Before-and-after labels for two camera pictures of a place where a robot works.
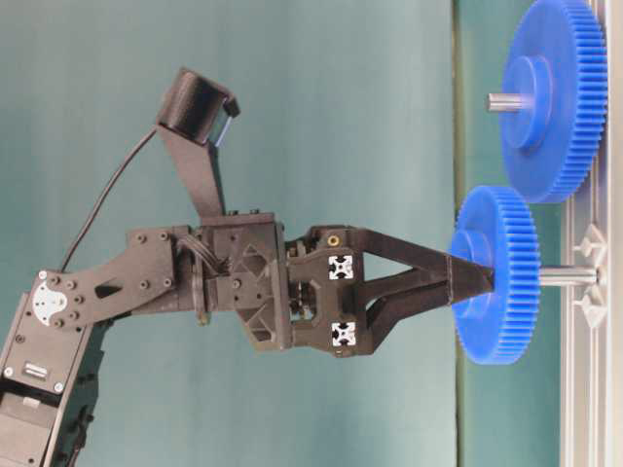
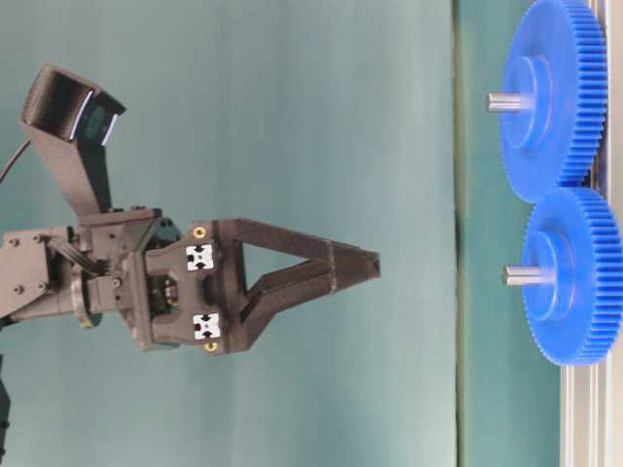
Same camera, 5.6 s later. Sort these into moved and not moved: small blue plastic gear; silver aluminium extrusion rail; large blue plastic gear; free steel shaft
Moved: free steel shaft; small blue plastic gear
Not moved: large blue plastic gear; silver aluminium extrusion rail
